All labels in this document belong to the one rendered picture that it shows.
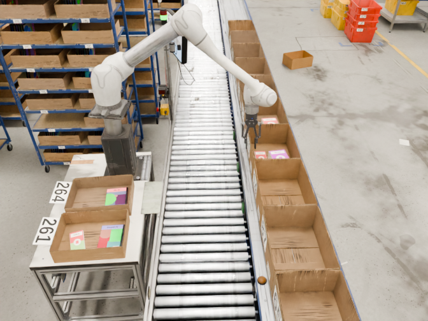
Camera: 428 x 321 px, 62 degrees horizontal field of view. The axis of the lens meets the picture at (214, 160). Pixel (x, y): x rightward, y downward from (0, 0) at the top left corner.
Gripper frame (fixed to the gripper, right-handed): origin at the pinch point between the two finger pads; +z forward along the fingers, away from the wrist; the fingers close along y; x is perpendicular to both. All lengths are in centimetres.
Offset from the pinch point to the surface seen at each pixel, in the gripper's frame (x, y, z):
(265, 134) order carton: -19.9, -13.1, -1.5
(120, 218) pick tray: 29, 81, 37
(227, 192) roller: 5.7, 15.4, 31.8
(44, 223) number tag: 43, 120, 33
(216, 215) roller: 24, 24, 39
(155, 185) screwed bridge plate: -2, 64, 28
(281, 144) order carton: -20.6, -24.5, 6.8
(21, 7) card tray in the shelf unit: -73, 168, -90
